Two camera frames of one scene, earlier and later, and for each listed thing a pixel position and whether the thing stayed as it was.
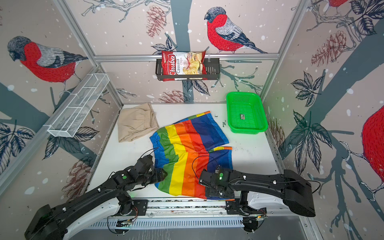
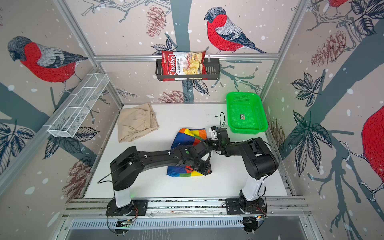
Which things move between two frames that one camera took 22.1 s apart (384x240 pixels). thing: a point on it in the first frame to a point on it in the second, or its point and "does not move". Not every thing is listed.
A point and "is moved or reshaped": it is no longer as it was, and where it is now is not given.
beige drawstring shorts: x=134 y=120 does not move
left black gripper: x=156 y=176 to x=207 y=168
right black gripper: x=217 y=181 to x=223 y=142
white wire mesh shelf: x=68 y=122 does not move
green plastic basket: x=246 y=113 does not move
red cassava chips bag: x=183 y=62 does not move
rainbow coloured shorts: x=184 y=150 is moved or reshaped
